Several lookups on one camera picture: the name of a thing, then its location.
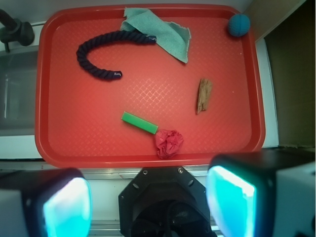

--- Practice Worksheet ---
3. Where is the grey sink faucet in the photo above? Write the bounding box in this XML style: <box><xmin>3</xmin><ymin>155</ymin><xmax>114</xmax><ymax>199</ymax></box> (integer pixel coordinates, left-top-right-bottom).
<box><xmin>0</xmin><ymin>9</ymin><xmax>35</xmax><ymax>53</ymax></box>

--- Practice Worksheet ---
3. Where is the blue crochet ball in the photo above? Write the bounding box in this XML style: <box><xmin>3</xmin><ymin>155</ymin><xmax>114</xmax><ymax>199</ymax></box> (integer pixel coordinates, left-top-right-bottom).
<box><xmin>227</xmin><ymin>14</ymin><xmax>250</xmax><ymax>37</ymax></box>

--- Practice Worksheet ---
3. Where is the brown wood chip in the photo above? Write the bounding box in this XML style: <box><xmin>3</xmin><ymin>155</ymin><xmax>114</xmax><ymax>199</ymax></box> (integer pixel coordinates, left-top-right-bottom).
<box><xmin>197</xmin><ymin>79</ymin><xmax>213</xmax><ymax>114</ymax></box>

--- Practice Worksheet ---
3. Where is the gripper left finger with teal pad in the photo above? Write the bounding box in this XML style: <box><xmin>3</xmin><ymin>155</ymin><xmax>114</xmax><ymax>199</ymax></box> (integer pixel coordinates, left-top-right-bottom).
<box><xmin>0</xmin><ymin>168</ymin><xmax>92</xmax><ymax>237</ymax></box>

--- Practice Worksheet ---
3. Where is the green rectangular block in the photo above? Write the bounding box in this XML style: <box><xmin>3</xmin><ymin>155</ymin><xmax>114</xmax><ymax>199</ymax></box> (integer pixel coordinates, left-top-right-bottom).
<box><xmin>121</xmin><ymin>112</ymin><xmax>158</xmax><ymax>134</ymax></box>

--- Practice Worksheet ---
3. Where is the navy blue rope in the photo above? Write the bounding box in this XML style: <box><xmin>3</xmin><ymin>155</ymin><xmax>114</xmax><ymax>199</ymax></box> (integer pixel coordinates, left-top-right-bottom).
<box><xmin>76</xmin><ymin>29</ymin><xmax>158</xmax><ymax>80</ymax></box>

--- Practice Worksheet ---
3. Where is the red plastic tray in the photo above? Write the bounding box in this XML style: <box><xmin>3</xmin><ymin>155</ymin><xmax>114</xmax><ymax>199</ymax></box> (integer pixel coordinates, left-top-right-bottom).
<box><xmin>35</xmin><ymin>4</ymin><xmax>265</xmax><ymax>168</ymax></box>

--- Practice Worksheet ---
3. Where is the crumpled red paper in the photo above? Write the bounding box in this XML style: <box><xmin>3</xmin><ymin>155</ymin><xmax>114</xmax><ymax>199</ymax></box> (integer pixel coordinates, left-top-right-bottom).
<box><xmin>155</xmin><ymin>129</ymin><xmax>184</xmax><ymax>159</ymax></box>

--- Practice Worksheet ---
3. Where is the teal cloth rag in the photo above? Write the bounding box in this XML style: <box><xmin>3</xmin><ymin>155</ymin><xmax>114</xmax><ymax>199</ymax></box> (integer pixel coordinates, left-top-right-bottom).
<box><xmin>120</xmin><ymin>7</ymin><xmax>191</xmax><ymax>63</ymax></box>

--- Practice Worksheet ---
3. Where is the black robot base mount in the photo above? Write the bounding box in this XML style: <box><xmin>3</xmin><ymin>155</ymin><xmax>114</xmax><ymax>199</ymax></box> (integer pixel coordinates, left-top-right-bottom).
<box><xmin>118</xmin><ymin>167</ymin><xmax>216</xmax><ymax>237</ymax></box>

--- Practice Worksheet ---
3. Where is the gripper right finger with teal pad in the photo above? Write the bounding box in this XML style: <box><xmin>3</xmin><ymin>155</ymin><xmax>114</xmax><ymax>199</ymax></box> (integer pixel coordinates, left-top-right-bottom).
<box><xmin>206</xmin><ymin>150</ymin><xmax>316</xmax><ymax>237</ymax></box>

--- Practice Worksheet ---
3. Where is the grey sink basin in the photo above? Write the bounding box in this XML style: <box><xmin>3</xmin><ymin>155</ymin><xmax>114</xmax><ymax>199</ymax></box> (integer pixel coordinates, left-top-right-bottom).
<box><xmin>0</xmin><ymin>51</ymin><xmax>38</xmax><ymax>136</ymax></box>

